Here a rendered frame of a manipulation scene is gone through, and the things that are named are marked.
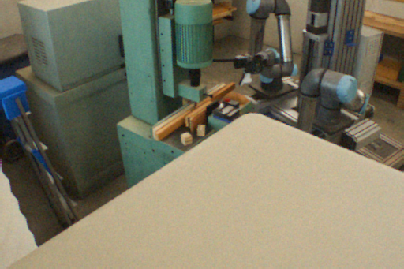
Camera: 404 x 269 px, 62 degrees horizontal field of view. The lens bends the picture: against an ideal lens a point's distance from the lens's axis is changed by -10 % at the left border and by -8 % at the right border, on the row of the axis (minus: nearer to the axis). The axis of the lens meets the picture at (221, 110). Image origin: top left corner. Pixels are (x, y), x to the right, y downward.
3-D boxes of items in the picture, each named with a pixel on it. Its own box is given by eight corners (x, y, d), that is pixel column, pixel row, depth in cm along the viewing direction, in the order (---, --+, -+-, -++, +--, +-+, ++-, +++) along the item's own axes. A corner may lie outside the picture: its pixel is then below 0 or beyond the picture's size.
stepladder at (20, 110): (73, 247, 222) (-1, 97, 154) (55, 228, 235) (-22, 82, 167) (91, 230, 232) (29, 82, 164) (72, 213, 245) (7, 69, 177)
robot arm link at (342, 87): (348, 88, 200) (323, 65, 154) (373, 96, 192) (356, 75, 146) (342, 108, 201) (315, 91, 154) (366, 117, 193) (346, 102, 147)
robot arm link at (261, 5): (266, 77, 231) (278, -2, 196) (244, 79, 229) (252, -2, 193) (260, 66, 240) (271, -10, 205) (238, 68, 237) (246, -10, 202)
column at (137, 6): (158, 128, 199) (147, -2, 163) (130, 116, 210) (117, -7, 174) (184, 111, 215) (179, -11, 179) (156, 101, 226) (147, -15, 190)
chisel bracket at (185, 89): (199, 106, 185) (199, 90, 180) (177, 98, 192) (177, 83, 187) (207, 99, 190) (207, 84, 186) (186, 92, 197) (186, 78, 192)
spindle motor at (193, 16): (197, 72, 168) (196, 7, 153) (169, 64, 177) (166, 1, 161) (219, 61, 181) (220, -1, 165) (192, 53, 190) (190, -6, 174)
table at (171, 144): (201, 170, 163) (200, 160, 160) (151, 147, 178) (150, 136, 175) (266, 113, 206) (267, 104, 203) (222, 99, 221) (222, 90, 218)
